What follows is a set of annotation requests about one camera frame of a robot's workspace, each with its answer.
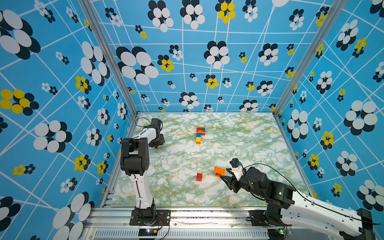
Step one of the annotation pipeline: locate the orange long lego plate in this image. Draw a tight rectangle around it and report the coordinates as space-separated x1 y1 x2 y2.
214 167 226 177

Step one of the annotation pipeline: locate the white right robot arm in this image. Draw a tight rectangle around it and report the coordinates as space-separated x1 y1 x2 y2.
220 158 376 240

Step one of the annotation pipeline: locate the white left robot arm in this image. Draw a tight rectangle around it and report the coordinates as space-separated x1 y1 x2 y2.
120 119 165 226

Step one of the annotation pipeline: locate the left aluminium corner post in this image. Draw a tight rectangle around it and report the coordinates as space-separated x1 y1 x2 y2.
78 0 139 118

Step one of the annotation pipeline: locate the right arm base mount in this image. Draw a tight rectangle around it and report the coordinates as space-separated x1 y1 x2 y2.
246 210 284 227

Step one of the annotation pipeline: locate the right aluminium corner post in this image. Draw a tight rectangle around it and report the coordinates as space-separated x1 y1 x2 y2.
273 0 349 116

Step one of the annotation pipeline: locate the red square lego brick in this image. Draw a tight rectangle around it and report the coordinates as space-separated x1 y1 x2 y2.
196 173 203 182

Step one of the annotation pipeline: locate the aluminium corner post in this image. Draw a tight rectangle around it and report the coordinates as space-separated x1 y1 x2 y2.
78 0 139 118
273 0 349 116

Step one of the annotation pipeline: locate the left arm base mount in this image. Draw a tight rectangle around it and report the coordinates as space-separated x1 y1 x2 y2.
130 208 171 227

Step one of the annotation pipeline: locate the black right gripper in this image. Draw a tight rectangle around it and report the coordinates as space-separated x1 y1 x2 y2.
219 167 265 200

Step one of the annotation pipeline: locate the aluminium front rail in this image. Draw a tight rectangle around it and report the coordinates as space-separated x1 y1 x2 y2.
81 207 330 240

